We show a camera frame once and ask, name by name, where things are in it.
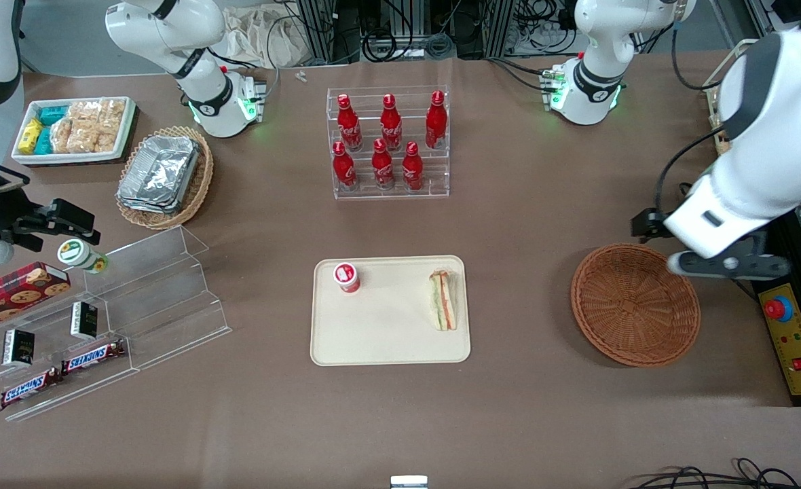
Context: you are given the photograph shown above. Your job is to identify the stack of foil trays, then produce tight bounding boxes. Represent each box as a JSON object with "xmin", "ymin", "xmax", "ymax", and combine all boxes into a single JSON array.
[{"xmin": 116, "ymin": 135, "xmax": 202, "ymax": 215}]

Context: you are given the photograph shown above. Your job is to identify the clear acrylic bottle rack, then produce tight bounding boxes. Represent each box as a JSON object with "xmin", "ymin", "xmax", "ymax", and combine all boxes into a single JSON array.
[{"xmin": 326, "ymin": 86, "xmax": 451, "ymax": 200}]

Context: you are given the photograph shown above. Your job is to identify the oval light wicker basket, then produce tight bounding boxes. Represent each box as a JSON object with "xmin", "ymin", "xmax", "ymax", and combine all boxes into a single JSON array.
[{"xmin": 115, "ymin": 126, "xmax": 215, "ymax": 231}]

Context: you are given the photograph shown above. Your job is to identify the black yellow control box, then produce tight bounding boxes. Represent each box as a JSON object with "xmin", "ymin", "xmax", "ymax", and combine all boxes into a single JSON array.
[{"xmin": 753, "ymin": 204, "xmax": 801, "ymax": 408}]

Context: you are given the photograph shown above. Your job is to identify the yellow snack packet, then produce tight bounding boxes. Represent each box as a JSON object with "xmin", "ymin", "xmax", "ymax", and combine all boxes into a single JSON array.
[{"xmin": 18, "ymin": 118, "xmax": 43, "ymax": 154}]

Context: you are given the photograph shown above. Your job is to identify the Snickers chocolate bar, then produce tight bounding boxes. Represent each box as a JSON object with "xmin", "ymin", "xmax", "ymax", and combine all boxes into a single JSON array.
[
  {"xmin": 0, "ymin": 367, "xmax": 62, "ymax": 411},
  {"xmin": 61, "ymin": 339, "xmax": 127, "ymax": 376}
]

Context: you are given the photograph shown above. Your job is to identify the clear acrylic stepped stand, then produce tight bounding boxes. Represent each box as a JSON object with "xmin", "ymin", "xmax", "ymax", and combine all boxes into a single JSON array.
[
  {"xmin": 83, "ymin": 225, "xmax": 232, "ymax": 372},
  {"xmin": 0, "ymin": 282, "xmax": 141, "ymax": 422}
]

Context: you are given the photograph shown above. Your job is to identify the black floor cables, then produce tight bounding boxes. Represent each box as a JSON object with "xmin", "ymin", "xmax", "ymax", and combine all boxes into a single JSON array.
[{"xmin": 635, "ymin": 458, "xmax": 801, "ymax": 489}]

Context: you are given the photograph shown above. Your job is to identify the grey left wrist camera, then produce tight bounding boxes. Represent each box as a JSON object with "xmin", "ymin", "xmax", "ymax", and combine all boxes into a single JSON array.
[{"xmin": 667, "ymin": 249, "xmax": 792, "ymax": 281}]

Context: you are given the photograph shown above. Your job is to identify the white rectangular snack tray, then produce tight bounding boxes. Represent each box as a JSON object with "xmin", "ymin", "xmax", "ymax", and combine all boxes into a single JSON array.
[{"xmin": 12, "ymin": 96, "xmax": 136, "ymax": 166}]

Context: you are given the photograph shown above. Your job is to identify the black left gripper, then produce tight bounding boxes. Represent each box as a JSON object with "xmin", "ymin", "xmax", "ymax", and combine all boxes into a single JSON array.
[{"xmin": 631, "ymin": 207, "xmax": 675, "ymax": 243}]

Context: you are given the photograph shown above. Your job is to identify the aluminium frame rack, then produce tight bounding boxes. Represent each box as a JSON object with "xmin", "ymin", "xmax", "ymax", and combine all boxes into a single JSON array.
[{"xmin": 297, "ymin": 0, "xmax": 362, "ymax": 67}]

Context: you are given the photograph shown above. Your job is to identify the beige cloth bag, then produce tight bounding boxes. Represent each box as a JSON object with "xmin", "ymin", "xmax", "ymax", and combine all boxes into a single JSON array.
[{"xmin": 223, "ymin": 5, "xmax": 310, "ymax": 69}]

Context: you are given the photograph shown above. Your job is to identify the white wire rack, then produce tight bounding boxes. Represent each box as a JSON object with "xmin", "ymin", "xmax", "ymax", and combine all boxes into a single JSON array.
[{"xmin": 703, "ymin": 39, "xmax": 761, "ymax": 161}]

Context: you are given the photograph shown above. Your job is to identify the round brown wicker basket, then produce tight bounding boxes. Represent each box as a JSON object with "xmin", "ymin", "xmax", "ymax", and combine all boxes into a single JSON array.
[{"xmin": 570, "ymin": 243, "xmax": 702, "ymax": 368}]

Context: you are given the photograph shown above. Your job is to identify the beige plastic tray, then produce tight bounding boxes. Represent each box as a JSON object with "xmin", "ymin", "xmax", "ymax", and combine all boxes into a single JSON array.
[{"xmin": 310, "ymin": 255, "xmax": 472, "ymax": 367}]

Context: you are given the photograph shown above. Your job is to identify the small black box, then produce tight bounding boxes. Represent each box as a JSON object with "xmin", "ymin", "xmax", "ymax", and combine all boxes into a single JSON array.
[
  {"xmin": 1, "ymin": 329, "xmax": 36, "ymax": 369},
  {"xmin": 70, "ymin": 302, "xmax": 100, "ymax": 341}
]

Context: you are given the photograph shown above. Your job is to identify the red cola bottle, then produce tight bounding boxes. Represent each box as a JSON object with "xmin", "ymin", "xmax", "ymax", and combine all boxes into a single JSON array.
[
  {"xmin": 336, "ymin": 94, "xmax": 363, "ymax": 152},
  {"xmin": 401, "ymin": 141, "xmax": 424, "ymax": 192},
  {"xmin": 371, "ymin": 139, "xmax": 396, "ymax": 191},
  {"xmin": 380, "ymin": 94, "xmax": 404, "ymax": 152},
  {"xmin": 332, "ymin": 141, "xmax": 358, "ymax": 192},
  {"xmin": 426, "ymin": 90, "xmax": 449, "ymax": 150}
]

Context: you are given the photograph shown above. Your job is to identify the clear rice cracker bag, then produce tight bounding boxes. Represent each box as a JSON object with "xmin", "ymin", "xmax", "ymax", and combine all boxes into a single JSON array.
[
  {"xmin": 68, "ymin": 101, "xmax": 100, "ymax": 154},
  {"xmin": 95, "ymin": 98, "xmax": 127, "ymax": 153},
  {"xmin": 50, "ymin": 115, "xmax": 77, "ymax": 154}
]

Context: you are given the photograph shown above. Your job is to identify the red tartan cookie box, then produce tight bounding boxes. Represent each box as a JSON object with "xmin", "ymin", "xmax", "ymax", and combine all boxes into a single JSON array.
[{"xmin": 0, "ymin": 261, "xmax": 72, "ymax": 338}]

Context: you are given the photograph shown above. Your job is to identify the triangular sandwich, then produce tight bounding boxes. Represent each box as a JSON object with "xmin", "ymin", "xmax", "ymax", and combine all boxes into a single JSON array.
[{"xmin": 428, "ymin": 269, "xmax": 458, "ymax": 332}]

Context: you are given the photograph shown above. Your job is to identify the green white drink cup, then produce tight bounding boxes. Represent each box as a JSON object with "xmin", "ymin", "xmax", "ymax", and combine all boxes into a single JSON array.
[{"xmin": 58, "ymin": 239, "xmax": 110, "ymax": 275}]

